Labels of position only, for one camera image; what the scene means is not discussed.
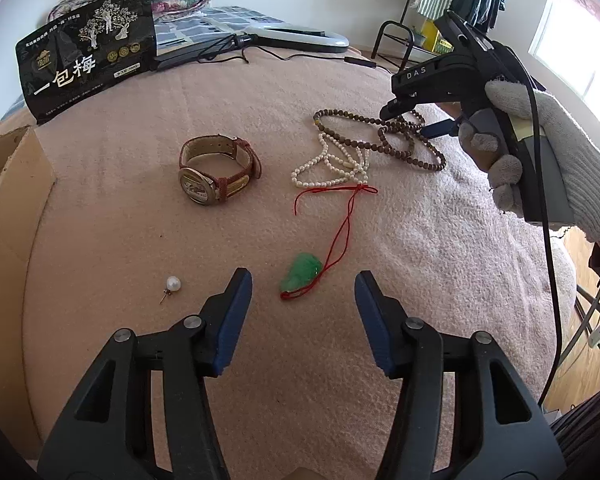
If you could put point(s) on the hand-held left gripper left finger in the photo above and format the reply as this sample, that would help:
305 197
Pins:
232 320

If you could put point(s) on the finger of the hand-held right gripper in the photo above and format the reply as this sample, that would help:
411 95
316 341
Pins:
437 129
400 106

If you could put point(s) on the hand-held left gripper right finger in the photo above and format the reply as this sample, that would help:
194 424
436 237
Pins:
375 320

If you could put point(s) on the pearl stud earring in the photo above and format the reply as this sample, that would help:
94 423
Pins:
173 283

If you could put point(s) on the brown leather wristwatch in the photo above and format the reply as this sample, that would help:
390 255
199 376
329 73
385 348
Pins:
202 190

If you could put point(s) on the cardboard box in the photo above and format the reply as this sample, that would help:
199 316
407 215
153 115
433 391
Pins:
5 210

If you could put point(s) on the person's right hand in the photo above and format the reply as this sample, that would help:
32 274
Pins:
580 160

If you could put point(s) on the yellow green box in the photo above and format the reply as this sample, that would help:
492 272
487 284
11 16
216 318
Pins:
437 35

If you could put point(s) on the black metal stand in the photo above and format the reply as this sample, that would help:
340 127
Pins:
387 42

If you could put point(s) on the bright window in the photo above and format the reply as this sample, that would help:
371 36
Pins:
575 45

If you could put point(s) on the black folded tripod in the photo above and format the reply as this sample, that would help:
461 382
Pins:
190 52

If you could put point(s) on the black snack bag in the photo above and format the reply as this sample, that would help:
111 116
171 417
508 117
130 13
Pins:
80 60

